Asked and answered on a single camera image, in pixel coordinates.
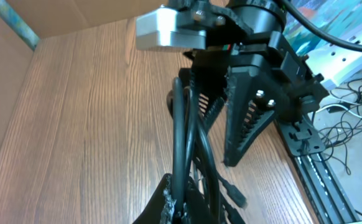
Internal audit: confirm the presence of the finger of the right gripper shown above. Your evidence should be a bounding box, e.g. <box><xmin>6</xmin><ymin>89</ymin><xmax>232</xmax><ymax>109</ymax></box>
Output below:
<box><xmin>224</xmin><ymin>67</ymin><xmax>280</xmax><ymax>167</ymax></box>
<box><xmin>177</xmin><ymin>68</ymin><xmax>226</xmax><ymax>131</ymax></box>

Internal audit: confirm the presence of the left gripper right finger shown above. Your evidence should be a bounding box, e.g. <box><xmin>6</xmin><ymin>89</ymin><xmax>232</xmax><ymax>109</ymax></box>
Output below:
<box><xmin>182</xmin><ymin>177</ymin><xmax>219</xmax><ymax>224</ymax></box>

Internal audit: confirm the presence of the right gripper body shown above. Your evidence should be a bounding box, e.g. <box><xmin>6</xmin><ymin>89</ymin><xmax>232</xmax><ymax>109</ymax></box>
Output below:
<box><xmin>184</xmin><ymin>32</ymin><xmax>329</xmax><ymax>121</ymax></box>

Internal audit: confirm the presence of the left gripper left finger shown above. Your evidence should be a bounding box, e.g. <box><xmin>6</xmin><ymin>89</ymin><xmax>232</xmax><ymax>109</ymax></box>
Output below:
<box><xmin>133</xmin><ymin>174</ymin><xmax>175</xmax><ymax>224</ymax></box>

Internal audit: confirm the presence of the thick black usb cable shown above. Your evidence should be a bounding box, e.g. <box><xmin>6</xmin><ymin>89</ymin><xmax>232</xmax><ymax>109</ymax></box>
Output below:
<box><xmin>167</xmin><ymin>77</ymin><xmax>249</xmax><ymax>224</ymax></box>

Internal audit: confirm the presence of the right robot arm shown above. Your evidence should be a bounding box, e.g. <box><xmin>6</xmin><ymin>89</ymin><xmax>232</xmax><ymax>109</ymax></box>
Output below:
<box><xmin>167</xmin><ymin>1</ymin><xmax>362</xmax><ymax>167</ymax></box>

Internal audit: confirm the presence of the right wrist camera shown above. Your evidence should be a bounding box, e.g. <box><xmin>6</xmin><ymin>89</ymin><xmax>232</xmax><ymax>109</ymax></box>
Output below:
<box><xmin>136</xmin><ymin>7</ymin><xmax>206</xmax><ymax>52</ymax></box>

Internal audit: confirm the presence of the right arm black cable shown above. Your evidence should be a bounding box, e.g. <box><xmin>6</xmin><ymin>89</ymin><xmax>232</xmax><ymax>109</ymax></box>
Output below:
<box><xmin>277</xmin><ymin>0</ymin><xmax>362</xmax><ymax>54</ymax></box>

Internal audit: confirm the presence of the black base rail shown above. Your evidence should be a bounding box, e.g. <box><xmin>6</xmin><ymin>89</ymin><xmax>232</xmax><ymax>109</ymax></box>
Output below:
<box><xmin>275</xmin><ymin>119</ymin><xmax>362</xmax><ymax>223</ymax></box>

